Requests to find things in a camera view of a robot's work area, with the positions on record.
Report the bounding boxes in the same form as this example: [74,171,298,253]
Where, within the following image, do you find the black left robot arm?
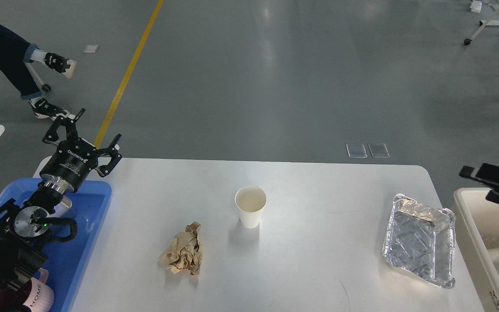
[0,109,122,291]

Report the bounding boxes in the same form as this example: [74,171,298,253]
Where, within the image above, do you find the aluminium foil tray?
[382,193,456,289]

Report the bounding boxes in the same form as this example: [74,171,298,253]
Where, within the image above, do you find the clear floor plate left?
[345,143,368,159]

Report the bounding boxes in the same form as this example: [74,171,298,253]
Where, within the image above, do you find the seated person in jeans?
[0,24,77,120]

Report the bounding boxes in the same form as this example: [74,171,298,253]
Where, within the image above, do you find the clear floor plate right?
[368,143,390,158]

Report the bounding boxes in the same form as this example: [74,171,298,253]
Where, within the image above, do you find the stainless steel rectangular tray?
[52,196,76,218]

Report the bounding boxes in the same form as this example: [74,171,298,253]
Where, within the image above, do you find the blue plastic tray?
[0,178,112,312]

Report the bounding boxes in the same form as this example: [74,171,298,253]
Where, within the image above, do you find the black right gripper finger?
[459,162,499,191]

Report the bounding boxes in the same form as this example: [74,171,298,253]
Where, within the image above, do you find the white plastic bin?
[452,188,499,312]

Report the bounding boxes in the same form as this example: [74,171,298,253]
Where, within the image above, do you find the white paper cup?
[234,186,267,228]

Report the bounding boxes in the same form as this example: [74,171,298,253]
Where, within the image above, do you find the pink ribbed mug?
[0,268,54,312]

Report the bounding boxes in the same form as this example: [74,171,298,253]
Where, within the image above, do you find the crumpled brown paper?
[159,221,203,276]

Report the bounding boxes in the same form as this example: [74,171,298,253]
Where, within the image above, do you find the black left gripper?
[39,108,122,193]

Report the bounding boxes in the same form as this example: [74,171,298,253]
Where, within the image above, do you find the clear floor plate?
[345,143,368,159]
[368,143,390,158]

